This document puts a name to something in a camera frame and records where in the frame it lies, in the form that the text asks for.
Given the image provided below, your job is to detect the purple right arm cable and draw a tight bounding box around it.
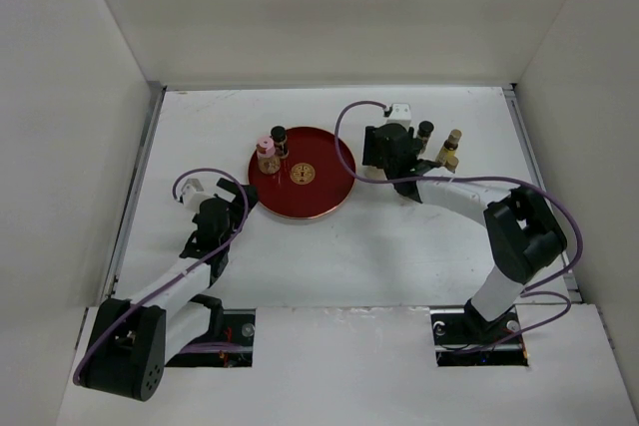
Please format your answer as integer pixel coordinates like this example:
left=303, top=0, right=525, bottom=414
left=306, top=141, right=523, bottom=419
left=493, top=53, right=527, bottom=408
left=333, top=100, right=588, bottom=347

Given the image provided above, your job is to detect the short yellow oil bottle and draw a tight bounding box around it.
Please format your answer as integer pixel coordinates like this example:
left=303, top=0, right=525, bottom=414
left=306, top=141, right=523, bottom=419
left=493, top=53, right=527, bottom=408
left=444, top=156, right=459, bottom=174

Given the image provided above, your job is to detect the black cap spice jar back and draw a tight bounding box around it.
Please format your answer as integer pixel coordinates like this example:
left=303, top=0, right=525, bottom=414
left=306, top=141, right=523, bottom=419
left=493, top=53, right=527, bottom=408
left=416, top=121, right=434, bottom=152

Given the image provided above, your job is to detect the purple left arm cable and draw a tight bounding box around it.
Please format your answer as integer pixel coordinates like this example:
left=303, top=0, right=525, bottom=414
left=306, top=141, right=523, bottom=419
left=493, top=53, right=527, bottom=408
left=72, top=167, right=251, bottom=387

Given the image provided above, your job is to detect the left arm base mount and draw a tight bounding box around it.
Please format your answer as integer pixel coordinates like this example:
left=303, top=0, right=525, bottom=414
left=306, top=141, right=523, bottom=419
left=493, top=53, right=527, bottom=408
left=166, top=309, right=257, bottom=368

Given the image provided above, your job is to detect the tall yellow oil bottle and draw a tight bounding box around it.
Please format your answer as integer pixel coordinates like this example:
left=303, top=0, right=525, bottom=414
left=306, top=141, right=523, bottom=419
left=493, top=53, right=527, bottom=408
left=435, top=129, right=462, bottom=165

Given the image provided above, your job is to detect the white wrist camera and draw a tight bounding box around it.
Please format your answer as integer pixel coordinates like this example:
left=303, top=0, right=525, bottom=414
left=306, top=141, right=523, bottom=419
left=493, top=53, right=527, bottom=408
left=178, top=178, right=209, bottom=213
left=386, top=103, right=412, bottom=130

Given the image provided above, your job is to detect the red round lacquer tray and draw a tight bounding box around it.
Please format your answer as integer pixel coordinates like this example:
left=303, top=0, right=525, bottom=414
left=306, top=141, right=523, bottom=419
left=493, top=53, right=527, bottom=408
left=248, top=127, right=355, bottom=219

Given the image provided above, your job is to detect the black cap brown spice jar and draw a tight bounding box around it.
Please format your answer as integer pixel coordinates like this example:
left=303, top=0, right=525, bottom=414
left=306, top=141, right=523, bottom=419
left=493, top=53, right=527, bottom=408
left=271, top=126, right=289, bottom=159

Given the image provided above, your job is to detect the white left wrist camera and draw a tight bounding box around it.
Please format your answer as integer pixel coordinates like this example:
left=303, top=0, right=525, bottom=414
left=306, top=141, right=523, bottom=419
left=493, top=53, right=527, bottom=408
left=178, top=178, right=209, bottom=213

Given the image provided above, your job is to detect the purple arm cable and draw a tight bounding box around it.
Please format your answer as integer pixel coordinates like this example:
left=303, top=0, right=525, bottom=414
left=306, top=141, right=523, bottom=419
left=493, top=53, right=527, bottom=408
left=72, top=167, right=251, bottom=387
left=333, top=100, right=588, bottom=347

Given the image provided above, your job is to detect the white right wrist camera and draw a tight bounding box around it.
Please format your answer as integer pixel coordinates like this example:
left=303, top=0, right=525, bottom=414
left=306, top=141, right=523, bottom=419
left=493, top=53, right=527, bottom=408
left=386, top=103, right=412, bottom=130

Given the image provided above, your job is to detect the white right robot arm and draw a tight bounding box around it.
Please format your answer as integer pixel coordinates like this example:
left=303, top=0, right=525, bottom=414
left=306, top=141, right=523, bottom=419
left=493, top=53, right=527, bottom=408
left=362, top=123, right=567, bottom=342

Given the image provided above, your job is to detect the pink cap spice jar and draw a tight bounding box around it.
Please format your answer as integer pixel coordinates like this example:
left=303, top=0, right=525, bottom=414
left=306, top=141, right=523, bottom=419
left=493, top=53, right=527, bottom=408
left=256, top=137, right=281, bottom=175

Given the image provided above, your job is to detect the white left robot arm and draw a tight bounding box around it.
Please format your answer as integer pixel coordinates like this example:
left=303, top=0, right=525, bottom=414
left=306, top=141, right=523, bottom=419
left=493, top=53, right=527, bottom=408
left=72, top=172, right=259, bottom=401

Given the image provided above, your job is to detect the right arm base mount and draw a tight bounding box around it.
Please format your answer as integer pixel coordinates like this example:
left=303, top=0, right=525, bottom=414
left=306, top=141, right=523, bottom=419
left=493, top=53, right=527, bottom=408
left=430, top=307, right=528, bottom=367

